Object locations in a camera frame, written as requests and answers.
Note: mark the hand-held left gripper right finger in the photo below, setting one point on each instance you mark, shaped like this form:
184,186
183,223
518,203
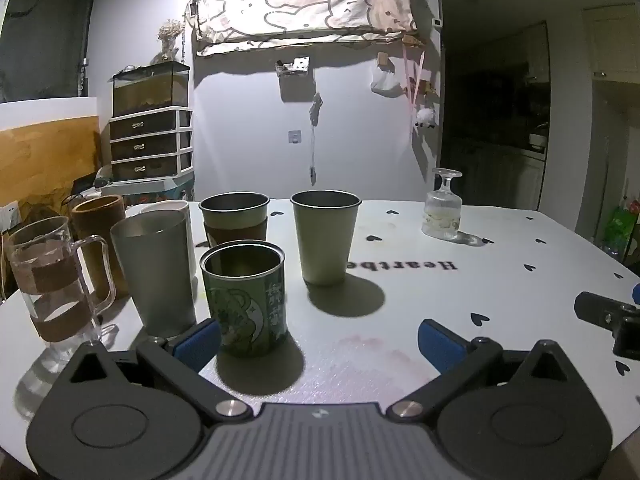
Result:
440,346

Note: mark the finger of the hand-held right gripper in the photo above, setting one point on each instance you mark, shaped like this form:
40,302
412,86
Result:
597,307
636,294

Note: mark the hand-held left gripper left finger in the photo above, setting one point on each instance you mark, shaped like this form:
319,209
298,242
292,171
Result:
200,344

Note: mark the clear stemmed glass cup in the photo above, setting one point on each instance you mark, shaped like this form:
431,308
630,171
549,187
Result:
442,215

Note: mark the green printed metal cup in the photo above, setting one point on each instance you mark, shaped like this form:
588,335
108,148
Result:
250,310

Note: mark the metal cup with brown sleeve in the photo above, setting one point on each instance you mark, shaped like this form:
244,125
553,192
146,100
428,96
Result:
235,230

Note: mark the white cup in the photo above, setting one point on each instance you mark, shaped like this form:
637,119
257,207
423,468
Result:
170,206

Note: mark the cream metal cup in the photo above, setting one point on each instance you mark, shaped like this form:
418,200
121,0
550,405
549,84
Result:
325,245

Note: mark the brown wooden cup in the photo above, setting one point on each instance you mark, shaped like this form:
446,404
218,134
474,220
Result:
97,220

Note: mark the green plastic bag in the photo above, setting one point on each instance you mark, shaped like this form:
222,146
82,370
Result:
617,227

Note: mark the grey metal tumbler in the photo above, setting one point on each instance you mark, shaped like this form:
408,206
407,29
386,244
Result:
155,280

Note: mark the teal patterned box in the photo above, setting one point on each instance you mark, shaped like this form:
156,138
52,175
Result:
165,190

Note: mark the glass mug with brown bands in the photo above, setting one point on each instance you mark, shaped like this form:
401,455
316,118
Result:
45,280

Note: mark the plastic drawer unit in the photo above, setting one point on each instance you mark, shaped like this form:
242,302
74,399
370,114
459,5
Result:
145,145

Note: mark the white fluffy toy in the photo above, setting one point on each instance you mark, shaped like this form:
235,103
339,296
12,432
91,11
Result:
425,119

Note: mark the wooden board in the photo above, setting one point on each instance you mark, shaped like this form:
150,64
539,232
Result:
45,160

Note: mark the glass fish tank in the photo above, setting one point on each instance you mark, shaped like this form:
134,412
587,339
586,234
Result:
150,90

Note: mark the pink hanging ribbons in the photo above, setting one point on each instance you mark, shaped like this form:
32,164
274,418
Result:
414,80

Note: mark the white hanging bag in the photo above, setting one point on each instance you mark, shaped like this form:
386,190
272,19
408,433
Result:
385,82

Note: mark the dried flowers in vase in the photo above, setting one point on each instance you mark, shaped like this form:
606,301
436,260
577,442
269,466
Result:
170,35

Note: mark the dark curtain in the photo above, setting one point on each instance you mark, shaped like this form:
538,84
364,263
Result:
45,35

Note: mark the square wall hook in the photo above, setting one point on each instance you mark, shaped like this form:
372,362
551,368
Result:
295,136

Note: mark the wall socket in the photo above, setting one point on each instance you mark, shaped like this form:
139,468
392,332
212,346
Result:
10,216

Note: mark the white wall cabinet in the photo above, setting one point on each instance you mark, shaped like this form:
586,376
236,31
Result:
612,40

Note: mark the metal wall bracket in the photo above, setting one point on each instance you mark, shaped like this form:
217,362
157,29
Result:
295,66

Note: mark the printed cloth on wall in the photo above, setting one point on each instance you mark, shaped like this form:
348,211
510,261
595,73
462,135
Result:
300,5

